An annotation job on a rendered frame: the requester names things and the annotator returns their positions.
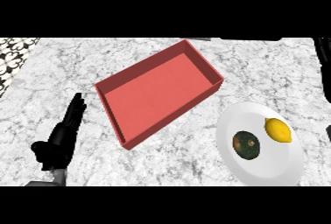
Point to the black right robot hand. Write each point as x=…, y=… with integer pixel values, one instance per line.
x=328, y=133

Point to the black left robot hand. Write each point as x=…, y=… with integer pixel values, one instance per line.
x=60, y=140

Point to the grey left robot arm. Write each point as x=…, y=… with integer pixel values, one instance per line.
x=57, y=178

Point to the yellow lemon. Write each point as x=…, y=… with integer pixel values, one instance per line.
x=278, y=130

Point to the white plate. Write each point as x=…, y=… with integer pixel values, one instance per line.
x=259, y=157

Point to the red cardboard box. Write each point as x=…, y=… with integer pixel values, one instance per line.
x=156, y=92

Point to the dark green avocado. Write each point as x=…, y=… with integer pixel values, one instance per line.
x=246, y=145

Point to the black appliance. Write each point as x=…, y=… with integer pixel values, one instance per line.
x=324, y=64

